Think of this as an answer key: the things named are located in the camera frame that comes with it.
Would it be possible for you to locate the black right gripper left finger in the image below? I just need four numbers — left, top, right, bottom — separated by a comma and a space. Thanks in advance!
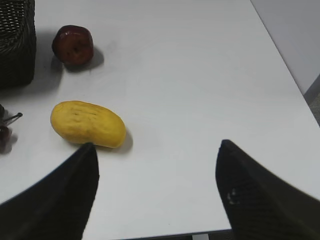
0, 143, 100, 240

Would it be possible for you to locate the dark red apple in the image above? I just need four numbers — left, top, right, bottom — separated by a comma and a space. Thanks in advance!
51, 25, 94, 66

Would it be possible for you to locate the red grape bunch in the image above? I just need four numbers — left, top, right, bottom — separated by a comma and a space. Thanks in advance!
0, 104, 23, 153

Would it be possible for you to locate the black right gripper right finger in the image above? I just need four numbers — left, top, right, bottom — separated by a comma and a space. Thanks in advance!
215, 139, 320, 240

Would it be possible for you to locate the yellow mango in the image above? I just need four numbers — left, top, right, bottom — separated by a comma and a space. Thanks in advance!
50, 100, 127, 148

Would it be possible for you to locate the black wicker basket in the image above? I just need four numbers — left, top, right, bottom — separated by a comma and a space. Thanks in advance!
0, 0, 37, 89

